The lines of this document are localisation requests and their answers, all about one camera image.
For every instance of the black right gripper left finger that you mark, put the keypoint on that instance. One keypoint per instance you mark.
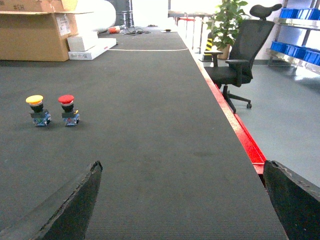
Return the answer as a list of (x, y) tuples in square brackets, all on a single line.
[(65, 215)]

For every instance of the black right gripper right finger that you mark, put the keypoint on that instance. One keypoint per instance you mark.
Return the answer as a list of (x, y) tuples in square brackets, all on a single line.
[(295, 200)]

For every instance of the steel shelf rack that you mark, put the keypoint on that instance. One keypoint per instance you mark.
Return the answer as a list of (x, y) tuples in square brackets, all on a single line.
[(297, 38)]

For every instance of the red mushroom push button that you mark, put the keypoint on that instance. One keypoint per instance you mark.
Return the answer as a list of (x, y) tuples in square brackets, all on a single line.
[(70, 115)]

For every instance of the yellow mushroom push button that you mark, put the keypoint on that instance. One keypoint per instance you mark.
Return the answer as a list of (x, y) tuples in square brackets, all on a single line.
[(40, 116)]

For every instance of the black conveyor belt mat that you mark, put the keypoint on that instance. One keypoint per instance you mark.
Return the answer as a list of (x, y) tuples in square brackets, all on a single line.
[(173, 167)]

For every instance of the black office chair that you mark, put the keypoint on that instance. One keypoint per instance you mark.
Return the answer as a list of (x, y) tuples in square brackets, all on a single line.
[(253, 33)]

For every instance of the flat white box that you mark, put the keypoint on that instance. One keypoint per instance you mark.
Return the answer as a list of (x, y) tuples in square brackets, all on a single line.
[(81, 52)]

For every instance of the small white box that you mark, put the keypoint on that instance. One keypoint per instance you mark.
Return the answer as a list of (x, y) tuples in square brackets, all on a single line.
[(82, 42)]

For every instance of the green potted plant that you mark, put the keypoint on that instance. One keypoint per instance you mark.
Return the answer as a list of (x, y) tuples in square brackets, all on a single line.
[(224, 28)]

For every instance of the large cardboard box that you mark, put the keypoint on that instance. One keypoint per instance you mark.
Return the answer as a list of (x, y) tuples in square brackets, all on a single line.
[(37, 30)]

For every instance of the white plastic roll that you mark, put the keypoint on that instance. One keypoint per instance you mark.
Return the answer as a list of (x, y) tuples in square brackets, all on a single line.
[(96, 16)]

